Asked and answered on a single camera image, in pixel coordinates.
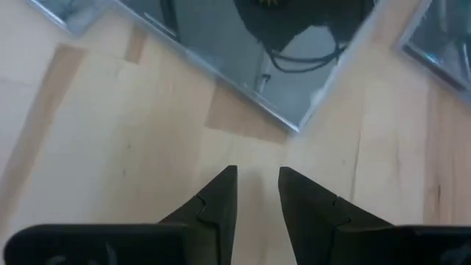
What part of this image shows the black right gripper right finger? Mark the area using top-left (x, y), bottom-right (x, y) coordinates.
top-left (277, 166), bottom-right (397, 265)

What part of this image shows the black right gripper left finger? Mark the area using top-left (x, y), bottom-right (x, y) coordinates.
top-left (158, 165), bottom-right (238, 265)

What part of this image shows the clear CD jewel case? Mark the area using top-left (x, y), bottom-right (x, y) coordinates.
top-left (27, 0), bottom-right (111, 38)
top-left (110, 0), bottom-right (380, 133)

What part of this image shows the black CD case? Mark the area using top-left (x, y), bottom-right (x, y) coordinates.
top-left (397, 0), bottom-right (471, 93)

